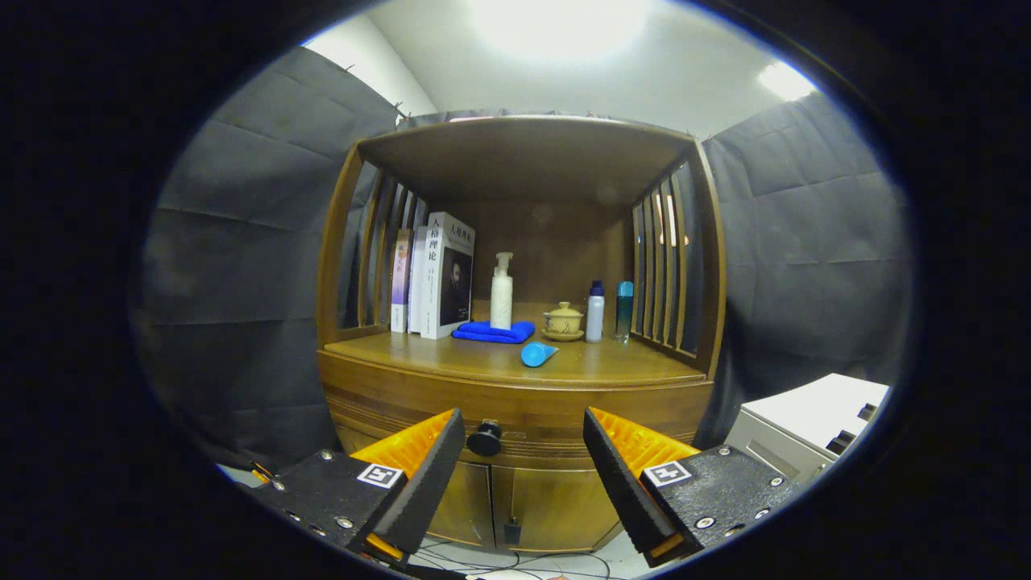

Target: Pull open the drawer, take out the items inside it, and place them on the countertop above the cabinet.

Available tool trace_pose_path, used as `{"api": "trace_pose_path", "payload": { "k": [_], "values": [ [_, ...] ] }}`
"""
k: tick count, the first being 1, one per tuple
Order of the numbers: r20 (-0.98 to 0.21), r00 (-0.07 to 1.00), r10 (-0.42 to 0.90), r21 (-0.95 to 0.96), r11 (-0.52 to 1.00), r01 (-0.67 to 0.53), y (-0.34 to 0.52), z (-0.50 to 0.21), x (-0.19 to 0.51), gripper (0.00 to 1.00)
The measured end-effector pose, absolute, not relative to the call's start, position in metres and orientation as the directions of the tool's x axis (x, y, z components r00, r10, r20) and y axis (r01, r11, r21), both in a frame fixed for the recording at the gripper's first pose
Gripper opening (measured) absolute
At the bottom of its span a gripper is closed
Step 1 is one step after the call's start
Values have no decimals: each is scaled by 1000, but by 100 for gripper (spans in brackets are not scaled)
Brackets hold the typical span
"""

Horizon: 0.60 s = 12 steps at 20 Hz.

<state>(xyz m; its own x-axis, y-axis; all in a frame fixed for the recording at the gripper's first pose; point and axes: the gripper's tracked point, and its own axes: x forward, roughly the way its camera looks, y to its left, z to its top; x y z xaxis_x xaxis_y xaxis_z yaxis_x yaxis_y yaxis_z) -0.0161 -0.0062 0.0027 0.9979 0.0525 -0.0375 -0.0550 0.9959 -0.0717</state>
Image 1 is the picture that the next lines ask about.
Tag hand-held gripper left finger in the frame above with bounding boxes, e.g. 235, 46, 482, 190
246, 407, 467, 565

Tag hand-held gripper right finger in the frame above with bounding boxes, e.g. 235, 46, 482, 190
582, 406, 806, 567

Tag wooden drawer with black knob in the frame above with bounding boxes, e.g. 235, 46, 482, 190
318, 352, 715, 472

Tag wooden cabinet door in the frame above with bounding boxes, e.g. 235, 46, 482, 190
491, 466, 625, 555
427, 461, 496, 550

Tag wooden countertop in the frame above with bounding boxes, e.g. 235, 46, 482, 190
322, 330, 710, 389

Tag wooden cabinet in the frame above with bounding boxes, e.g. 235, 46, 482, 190
316, 115, 727, 555

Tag blue folded cloth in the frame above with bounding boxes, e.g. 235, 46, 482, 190
451, 321, 536, 345

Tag white bottle blue cap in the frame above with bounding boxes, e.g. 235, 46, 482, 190
586, 280, 605, 344

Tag clear blue bottle teal cap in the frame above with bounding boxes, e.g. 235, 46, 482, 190
615, 281, 635, 343

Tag yellow lidded teacup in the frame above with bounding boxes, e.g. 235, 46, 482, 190
544, 302, 584, 335

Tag thin white book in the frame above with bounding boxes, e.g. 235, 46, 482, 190
408, 226, 428, 335

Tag white pump bottle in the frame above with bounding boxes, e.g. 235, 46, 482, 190
490, 252, 515, 330

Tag purple spine book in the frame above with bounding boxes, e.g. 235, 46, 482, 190
390, 229, 413, 334

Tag white portrait cover book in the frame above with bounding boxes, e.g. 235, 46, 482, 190
420, 212, 476, 340

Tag black backdrop cloth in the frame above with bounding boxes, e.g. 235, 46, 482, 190
133, 44, 915, 476

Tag small ceiling light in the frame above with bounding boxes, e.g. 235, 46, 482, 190
757, 60, 818, 102

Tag large round ceiling light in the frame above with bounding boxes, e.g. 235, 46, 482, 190
467, 0, 653, 61

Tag black floor cables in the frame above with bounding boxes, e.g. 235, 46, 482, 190
411, 541, 613, 580

